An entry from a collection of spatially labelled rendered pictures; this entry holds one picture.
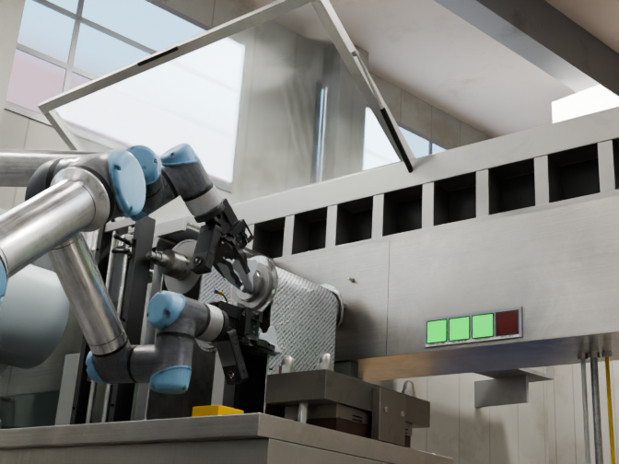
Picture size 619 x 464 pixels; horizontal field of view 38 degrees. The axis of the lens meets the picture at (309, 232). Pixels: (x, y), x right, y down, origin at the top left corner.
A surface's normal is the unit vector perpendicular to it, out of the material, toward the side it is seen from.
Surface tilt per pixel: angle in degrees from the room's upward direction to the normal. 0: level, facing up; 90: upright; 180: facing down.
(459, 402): 90
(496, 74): 180
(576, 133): 90
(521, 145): 90
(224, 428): 90
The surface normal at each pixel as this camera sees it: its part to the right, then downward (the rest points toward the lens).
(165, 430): -0.63, -0.30
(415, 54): -0.06, 0.94
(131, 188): 0.96, -0.13
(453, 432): 0.66, -0.22
